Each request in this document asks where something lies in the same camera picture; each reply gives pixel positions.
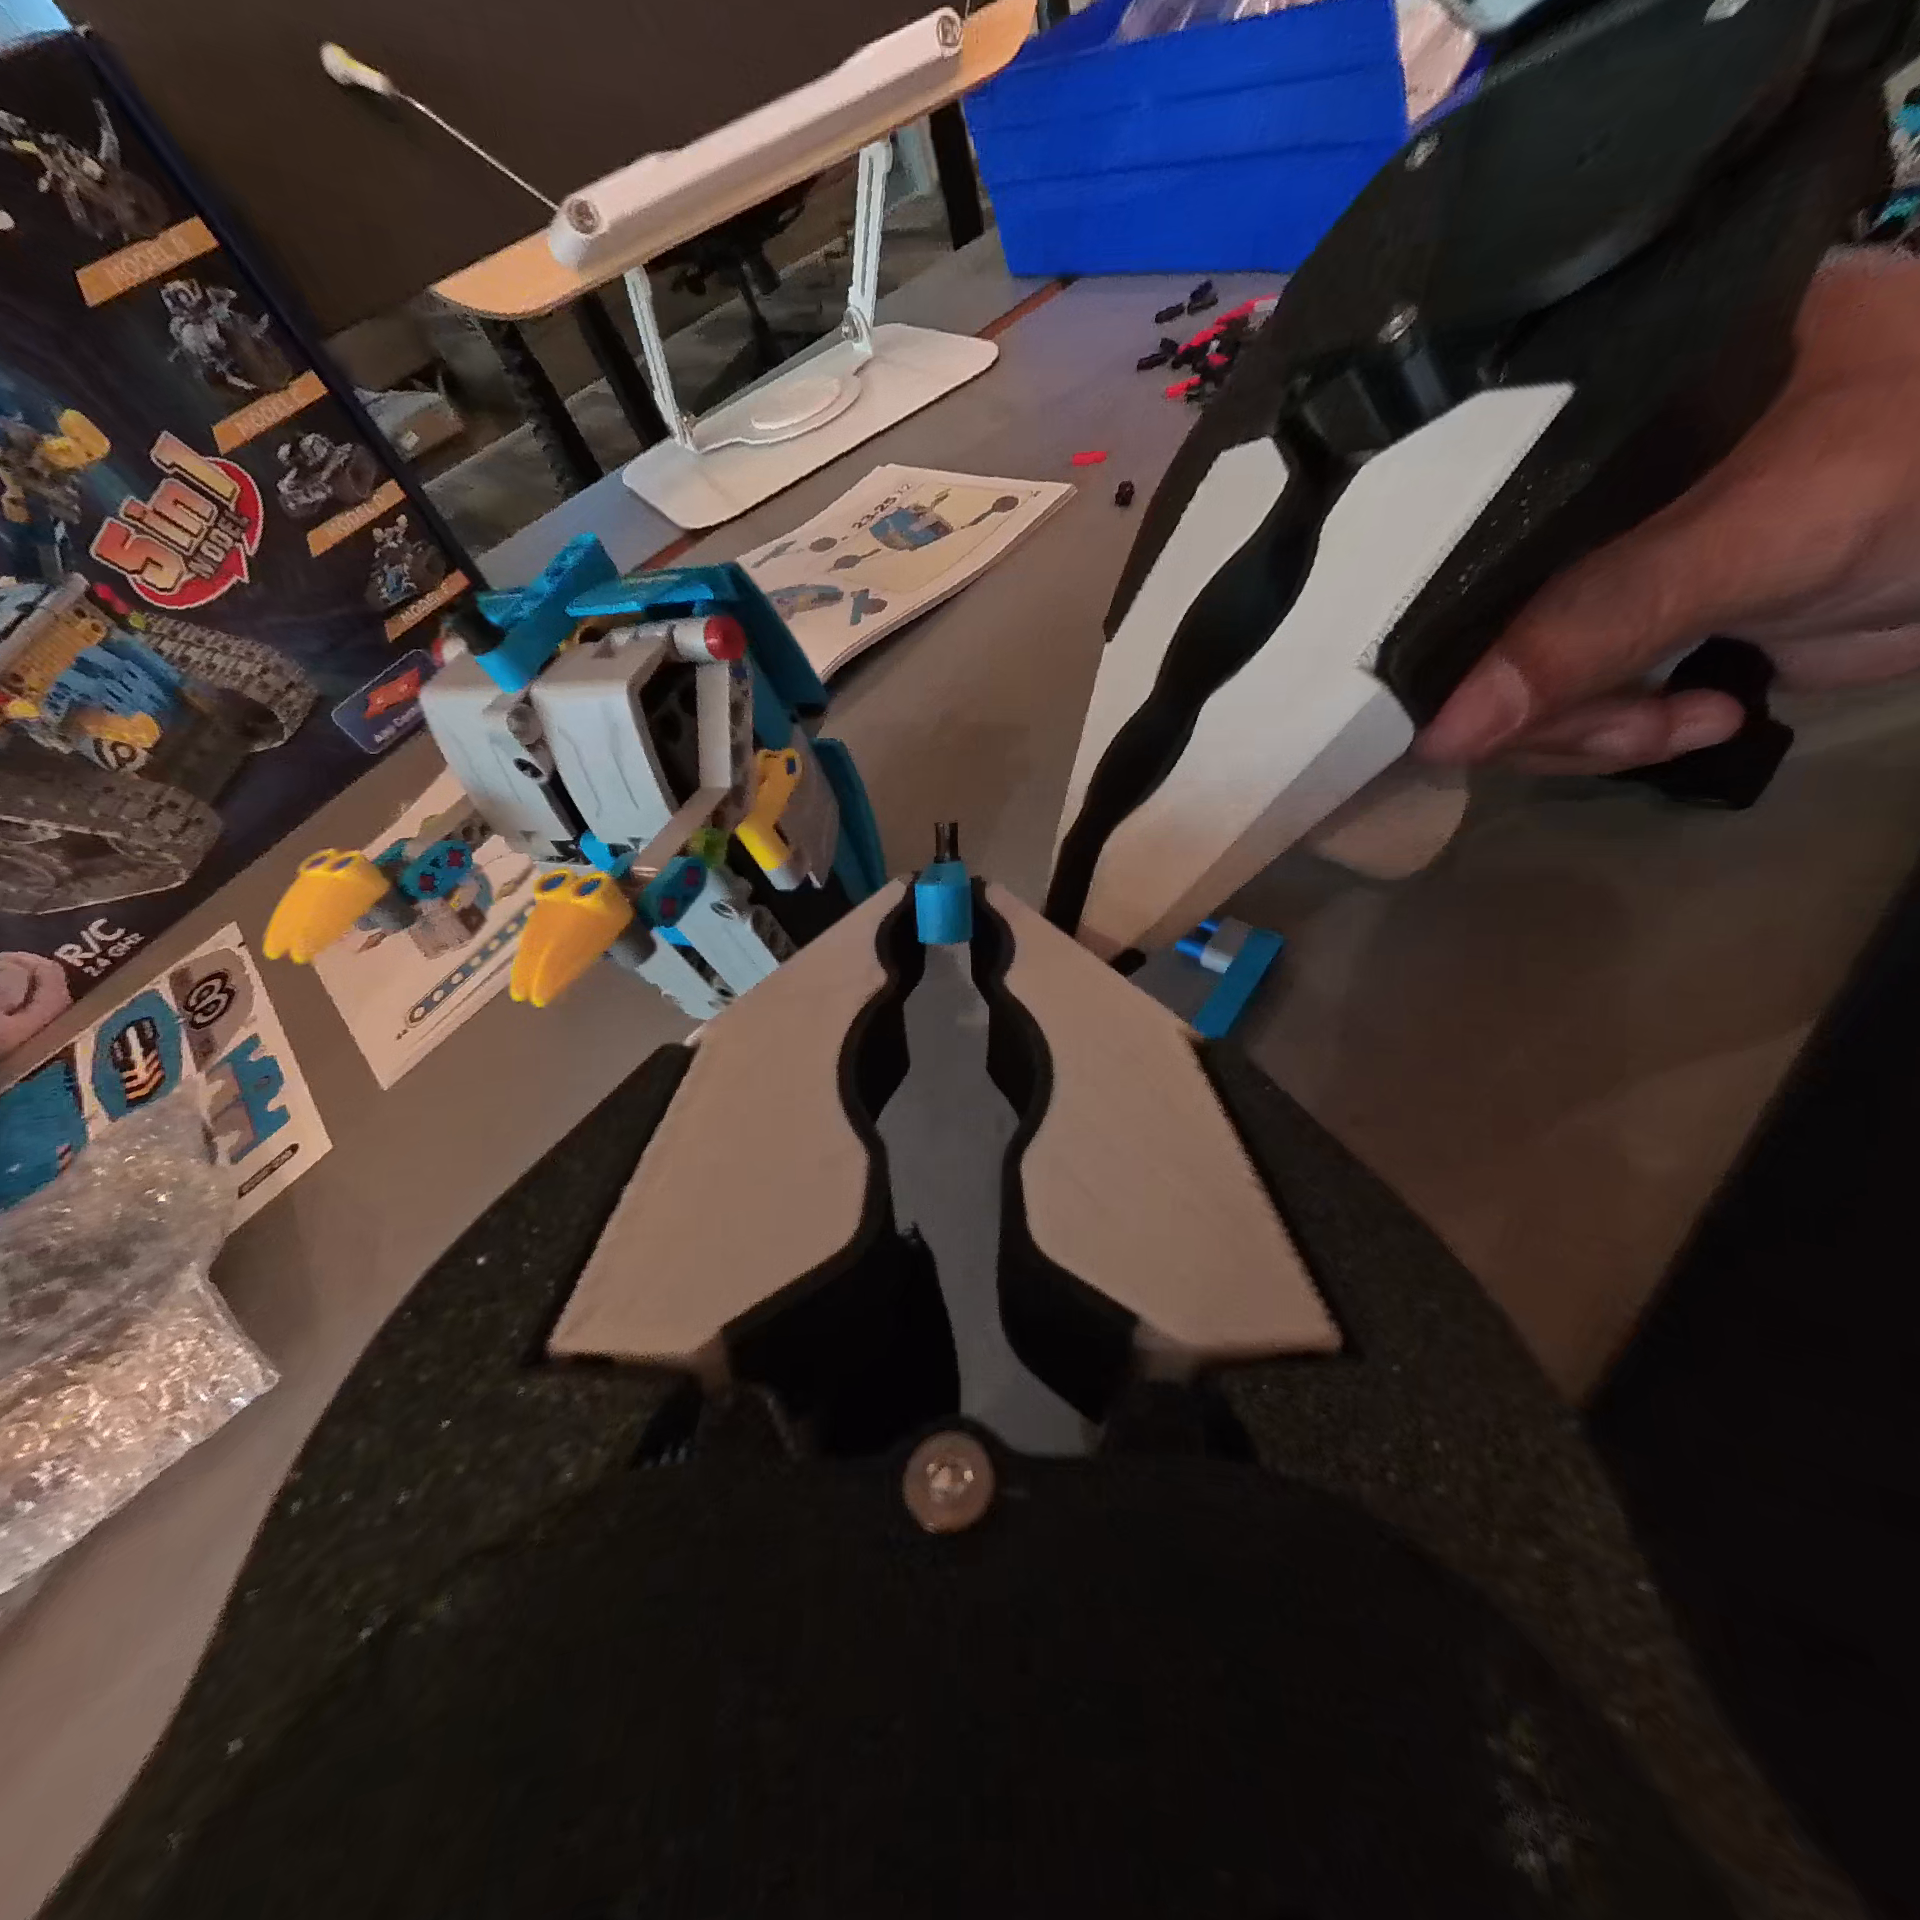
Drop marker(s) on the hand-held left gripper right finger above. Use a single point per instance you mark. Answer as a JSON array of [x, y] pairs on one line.
[[1155, 1184]]

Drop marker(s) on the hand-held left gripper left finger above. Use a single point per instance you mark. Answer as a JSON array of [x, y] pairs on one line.
[[720, 1184]]

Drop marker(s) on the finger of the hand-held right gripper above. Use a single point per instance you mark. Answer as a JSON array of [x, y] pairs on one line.
[[1350, 675], [1155, 601]]

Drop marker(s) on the teal short beam with pins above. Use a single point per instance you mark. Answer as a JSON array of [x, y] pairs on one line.
[[1239, 974]]

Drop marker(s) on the pile of small building pieces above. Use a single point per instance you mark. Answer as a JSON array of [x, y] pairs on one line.
[[1201, 339]]

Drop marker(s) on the small black pin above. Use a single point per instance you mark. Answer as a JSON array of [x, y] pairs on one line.
[[949, 852]]

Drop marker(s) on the teal long holed beam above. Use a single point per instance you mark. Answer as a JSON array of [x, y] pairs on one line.
[[945, 911]]

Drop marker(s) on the blue grey toy robot model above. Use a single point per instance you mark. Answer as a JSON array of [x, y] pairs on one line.
[[600, 721]]

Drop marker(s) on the white desk lamp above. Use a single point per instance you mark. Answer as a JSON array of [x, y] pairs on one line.
[[841, 390]]

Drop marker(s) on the person's right hand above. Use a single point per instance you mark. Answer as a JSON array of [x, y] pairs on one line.
[[1801, 495]]

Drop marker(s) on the folded instruction booklet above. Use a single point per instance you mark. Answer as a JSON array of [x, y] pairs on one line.
[[930, 540]]

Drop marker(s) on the open instruction sheet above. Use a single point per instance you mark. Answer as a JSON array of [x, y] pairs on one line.
[[428, 998]]

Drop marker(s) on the blue storage bin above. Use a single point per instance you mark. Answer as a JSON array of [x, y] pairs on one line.
[[1201, 134]]

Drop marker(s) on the black swivel chair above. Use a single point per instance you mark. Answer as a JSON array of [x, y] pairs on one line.
[[734, 254]]

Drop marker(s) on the sticker sheet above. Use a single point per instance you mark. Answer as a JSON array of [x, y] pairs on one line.
[[181, 1081]]

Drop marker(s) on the bubble wrap bag with parts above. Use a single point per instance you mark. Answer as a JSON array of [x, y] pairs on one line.
[[105, 1425]]

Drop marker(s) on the dark panel board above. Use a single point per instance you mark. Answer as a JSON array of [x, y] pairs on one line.
[[451, 90]]

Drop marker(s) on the dark blue toy kit box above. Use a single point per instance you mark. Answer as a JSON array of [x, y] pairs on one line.
[[181, 450]]

